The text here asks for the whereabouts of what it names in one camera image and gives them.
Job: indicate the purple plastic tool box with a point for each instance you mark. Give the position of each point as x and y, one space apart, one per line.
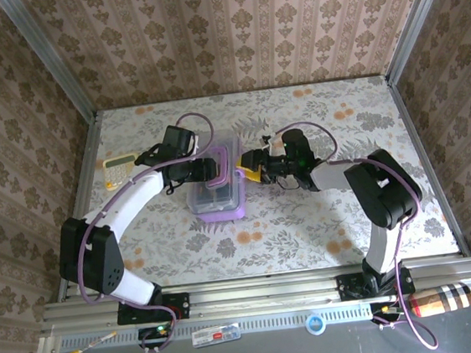
217 203

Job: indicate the yellow calculator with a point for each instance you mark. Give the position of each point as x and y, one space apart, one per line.
119 174

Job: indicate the clear box with red label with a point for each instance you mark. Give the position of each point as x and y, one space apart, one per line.
216 335

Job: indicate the white blue tape roll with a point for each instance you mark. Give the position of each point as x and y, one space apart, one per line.
316 323

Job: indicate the plaid fabric pouch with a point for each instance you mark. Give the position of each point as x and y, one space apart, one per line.
442 300

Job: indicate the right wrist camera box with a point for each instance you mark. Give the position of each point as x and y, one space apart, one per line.
269 141

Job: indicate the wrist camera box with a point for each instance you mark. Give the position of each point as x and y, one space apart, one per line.
269 141
195 140

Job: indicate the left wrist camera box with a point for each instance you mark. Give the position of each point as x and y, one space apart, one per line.
195 140

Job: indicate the aluminium table side rail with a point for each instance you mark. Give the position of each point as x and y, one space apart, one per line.
412 124
87 158

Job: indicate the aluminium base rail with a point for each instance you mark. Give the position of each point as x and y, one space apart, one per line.
252 297

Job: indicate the aluminium frame post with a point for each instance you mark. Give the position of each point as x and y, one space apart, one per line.
48 57
417 18

